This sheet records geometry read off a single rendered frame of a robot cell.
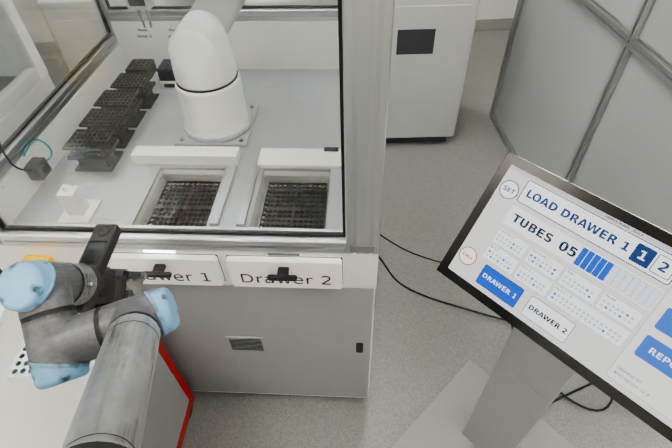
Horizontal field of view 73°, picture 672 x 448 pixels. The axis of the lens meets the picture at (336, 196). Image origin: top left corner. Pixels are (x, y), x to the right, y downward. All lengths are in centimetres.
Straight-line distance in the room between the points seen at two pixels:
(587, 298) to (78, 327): 89
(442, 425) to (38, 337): 145
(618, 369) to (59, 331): 95
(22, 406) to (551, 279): 121
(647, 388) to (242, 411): 142
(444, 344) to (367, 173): 129
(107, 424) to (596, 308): 83
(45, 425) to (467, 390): 140
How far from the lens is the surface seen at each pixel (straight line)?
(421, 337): 209
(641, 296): 100
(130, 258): 126
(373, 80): 80
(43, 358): 82
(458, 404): 195
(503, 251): 103
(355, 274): 118
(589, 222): 100
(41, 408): 133
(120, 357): 65
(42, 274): 81
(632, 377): 103
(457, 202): 263
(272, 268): 116
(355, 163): 91
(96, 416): 57
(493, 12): 453
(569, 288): 101
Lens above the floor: 182
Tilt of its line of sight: 44 degrees down
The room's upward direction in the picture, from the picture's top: 2 degrees counter-clockwise
